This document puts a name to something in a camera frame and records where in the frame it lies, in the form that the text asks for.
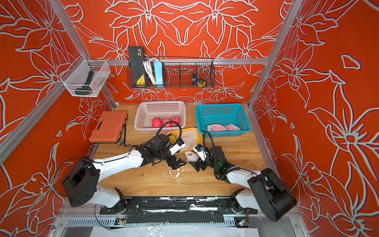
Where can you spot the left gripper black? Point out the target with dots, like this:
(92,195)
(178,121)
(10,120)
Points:
(175,166)

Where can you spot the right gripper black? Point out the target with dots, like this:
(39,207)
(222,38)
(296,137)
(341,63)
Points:
(196,165)

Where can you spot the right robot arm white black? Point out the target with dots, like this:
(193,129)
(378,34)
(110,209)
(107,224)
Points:
(262,190)

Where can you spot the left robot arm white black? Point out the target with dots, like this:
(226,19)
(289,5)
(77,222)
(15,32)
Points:
(82,183)

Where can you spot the yellow plastic tray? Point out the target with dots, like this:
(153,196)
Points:
(173,135)

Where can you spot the netted apple right large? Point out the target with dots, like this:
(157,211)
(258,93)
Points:
(216,128)

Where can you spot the netted apple bottom hidden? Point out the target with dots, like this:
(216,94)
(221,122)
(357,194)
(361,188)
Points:
(232,127)

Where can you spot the teal plastic basket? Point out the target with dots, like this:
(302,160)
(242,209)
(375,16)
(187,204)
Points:
(222,114)

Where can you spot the pink plastic basket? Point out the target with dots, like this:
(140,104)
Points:
(147,111)

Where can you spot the small tape measure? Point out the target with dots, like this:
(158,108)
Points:
(201,83)

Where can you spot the orange tool case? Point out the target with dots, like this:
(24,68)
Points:
(109,127)

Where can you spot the light blue power bank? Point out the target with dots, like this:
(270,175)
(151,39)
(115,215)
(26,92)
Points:
(158,67)

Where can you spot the black yellow device box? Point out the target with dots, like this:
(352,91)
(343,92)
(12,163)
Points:
(137,59)

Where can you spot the dark green tool in box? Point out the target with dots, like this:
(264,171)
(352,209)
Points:
(85,89)

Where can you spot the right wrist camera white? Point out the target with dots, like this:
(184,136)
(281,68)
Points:
(204,155)

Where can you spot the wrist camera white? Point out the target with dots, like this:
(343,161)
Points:
(204,155)
(177,147)

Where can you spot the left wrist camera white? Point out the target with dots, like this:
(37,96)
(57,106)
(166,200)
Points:
(177,147)

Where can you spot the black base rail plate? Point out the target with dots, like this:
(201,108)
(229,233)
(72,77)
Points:
(181,210)

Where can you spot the black wire wall basket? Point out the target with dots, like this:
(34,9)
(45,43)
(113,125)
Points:
(180,73)

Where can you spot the clear acrylic wall box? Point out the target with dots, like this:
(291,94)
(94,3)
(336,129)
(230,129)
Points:
(75,76)

